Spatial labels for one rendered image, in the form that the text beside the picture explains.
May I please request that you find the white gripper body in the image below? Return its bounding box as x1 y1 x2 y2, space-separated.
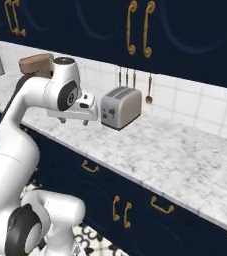
46 104 100 122

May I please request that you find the dark blue drawer front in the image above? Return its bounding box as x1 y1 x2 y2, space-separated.
34 129 130 201
123 175 219 244

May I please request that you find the silver toaster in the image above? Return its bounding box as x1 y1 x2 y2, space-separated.
100 86 143 131

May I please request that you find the brown wooden box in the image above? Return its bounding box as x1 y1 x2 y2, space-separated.
18 52 55 80

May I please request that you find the hanging copper spoon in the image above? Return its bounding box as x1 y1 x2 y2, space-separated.
145 74 153 106

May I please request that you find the dark blue base cupboard door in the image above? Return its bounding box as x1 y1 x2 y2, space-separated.
120 196 199 256
64 173 125 256

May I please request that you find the brass drawer handle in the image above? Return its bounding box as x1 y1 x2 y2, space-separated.
150 195 175 215
81 159 101 174

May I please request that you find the dark blue wall cupboard door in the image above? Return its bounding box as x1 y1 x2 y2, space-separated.
139 0 227 92
12 0 78 58
74 0 141 71

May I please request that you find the brass wall cupboard handle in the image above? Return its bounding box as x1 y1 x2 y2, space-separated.
4 0 14 34
126 0 139 56
142 0 157 59
12 0 28 37

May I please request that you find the brass base cupboard handle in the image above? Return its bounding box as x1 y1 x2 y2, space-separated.
123 201 133 230
112 195 122 222

